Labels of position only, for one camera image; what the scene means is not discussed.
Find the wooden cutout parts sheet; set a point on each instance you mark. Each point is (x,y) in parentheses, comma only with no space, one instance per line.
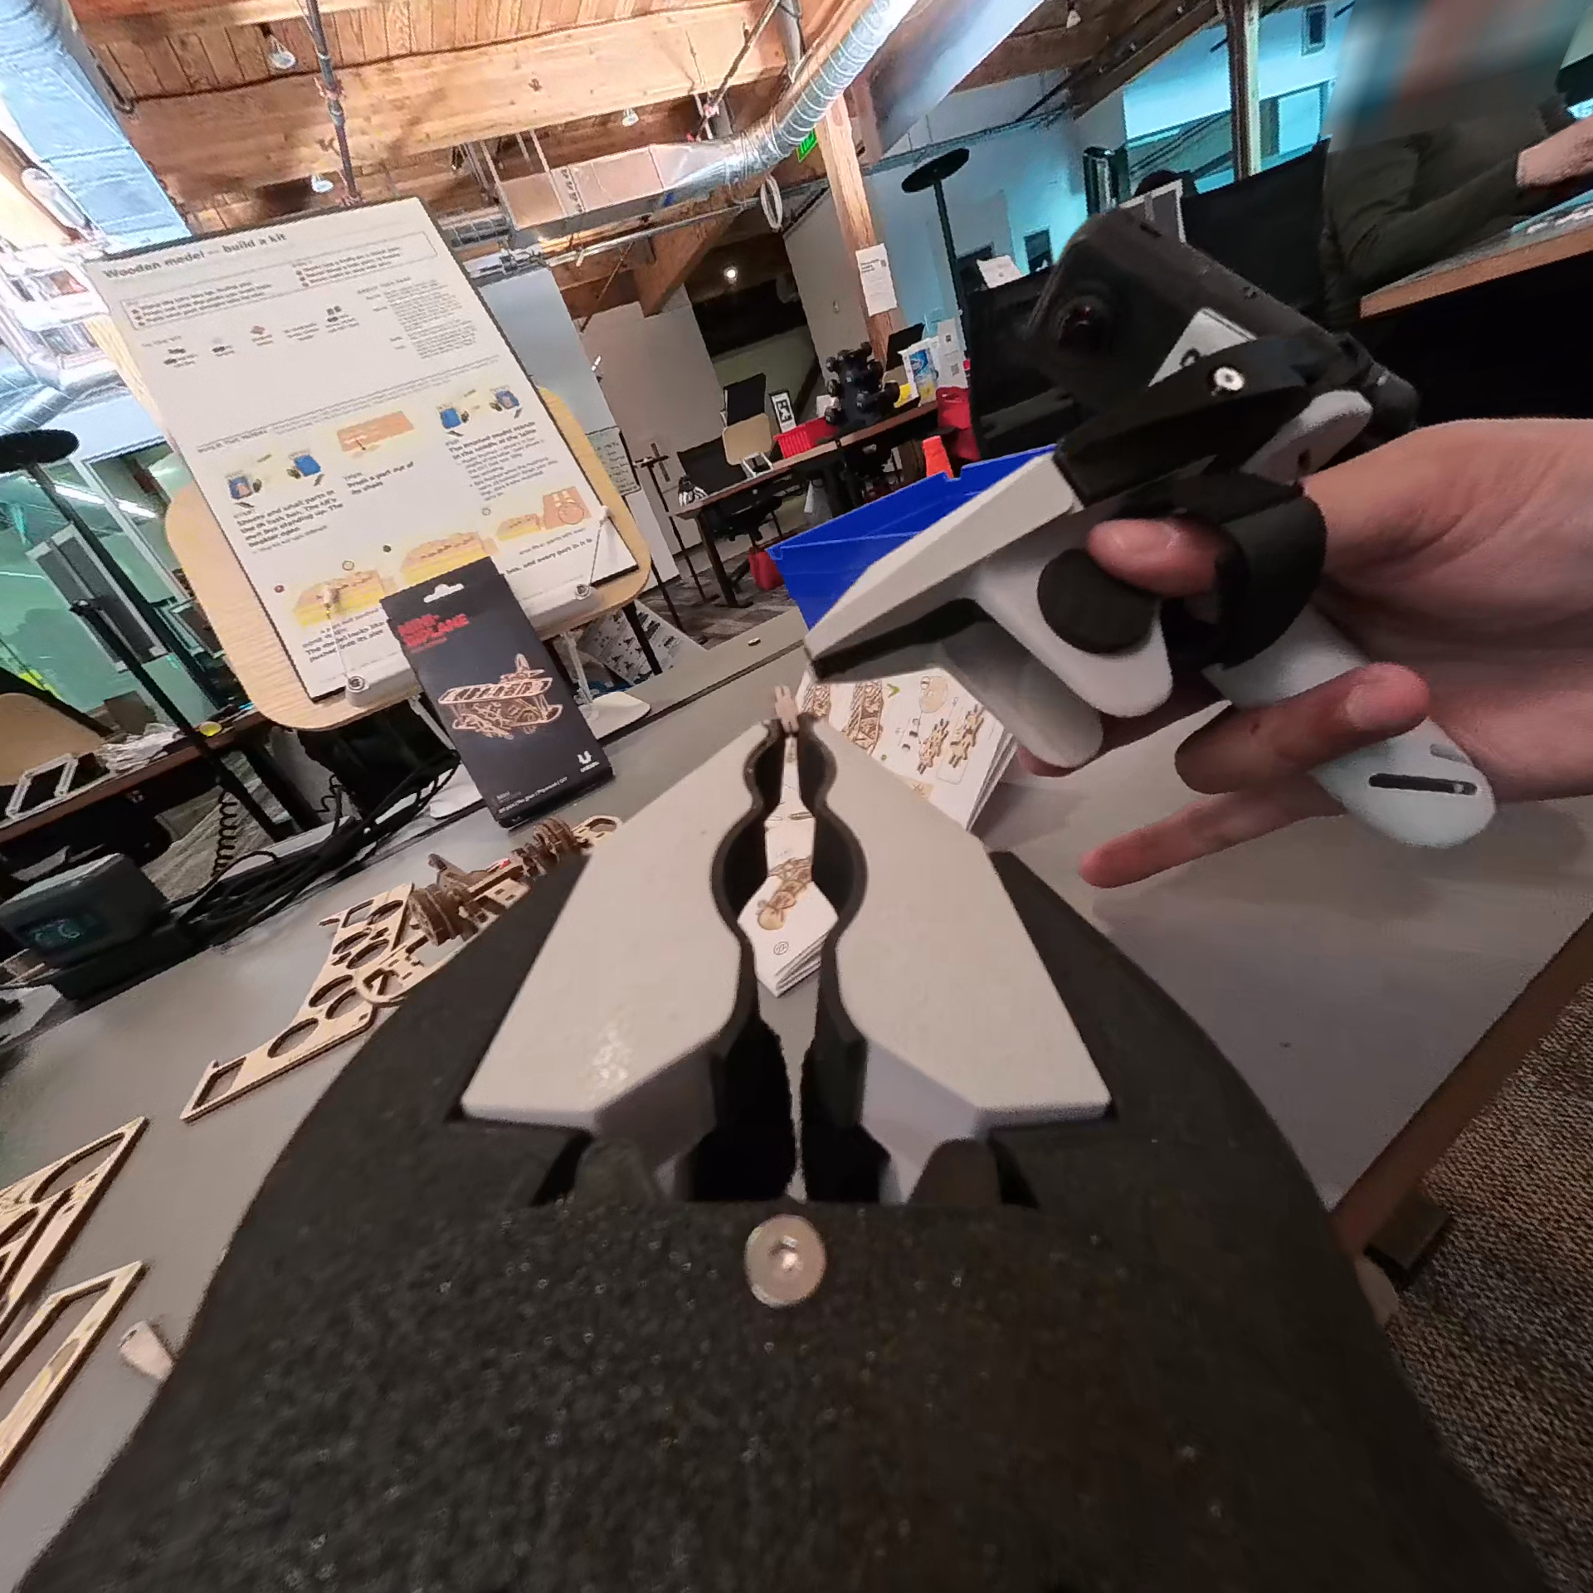
(250,1069)
(88,1162)
(105,1307)

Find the blue plastic bin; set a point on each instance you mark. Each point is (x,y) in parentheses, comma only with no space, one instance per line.
(871,535)

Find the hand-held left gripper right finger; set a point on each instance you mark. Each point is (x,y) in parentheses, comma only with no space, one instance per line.
(958,995)

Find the dark green power station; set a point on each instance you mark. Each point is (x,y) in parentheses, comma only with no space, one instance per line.
(74,921)

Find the black floor lamp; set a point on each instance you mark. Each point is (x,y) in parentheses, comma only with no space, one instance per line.
(935,167)

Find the person's right hand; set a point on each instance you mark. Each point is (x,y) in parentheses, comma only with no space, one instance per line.
(1469,584)

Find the wooden side table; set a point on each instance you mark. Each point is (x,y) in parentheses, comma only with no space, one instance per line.
(1494,261)

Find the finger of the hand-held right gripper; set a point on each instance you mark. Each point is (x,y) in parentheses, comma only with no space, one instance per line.
(945,547)

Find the white instruction poster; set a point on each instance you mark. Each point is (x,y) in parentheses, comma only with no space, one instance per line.
(349,411)

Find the black airplane kit box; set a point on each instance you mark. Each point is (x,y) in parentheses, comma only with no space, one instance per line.
(497,697)

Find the small wooden gear piece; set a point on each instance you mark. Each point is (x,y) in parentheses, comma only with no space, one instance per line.
(787,711)

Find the wooden airplane model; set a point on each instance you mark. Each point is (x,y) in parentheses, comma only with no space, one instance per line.
(474,890)

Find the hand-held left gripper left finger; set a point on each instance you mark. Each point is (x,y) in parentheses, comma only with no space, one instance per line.
(622,983)

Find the silver air duct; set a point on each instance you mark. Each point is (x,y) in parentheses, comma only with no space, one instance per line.
(808,99)

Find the black office chair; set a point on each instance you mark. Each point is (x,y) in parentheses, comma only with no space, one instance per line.
(1256,235)

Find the orange traffic cone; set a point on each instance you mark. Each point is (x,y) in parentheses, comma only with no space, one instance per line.
(935,457)

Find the small pale wooden scrap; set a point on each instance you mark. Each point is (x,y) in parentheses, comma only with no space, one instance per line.
(146,1349)

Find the wooden display board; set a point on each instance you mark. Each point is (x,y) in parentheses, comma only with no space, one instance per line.
(242,646)

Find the grey desk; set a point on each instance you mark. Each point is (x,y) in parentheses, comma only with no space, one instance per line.
(1245,995)

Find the white instruction booklet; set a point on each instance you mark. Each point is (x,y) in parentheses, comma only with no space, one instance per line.
(945,746)

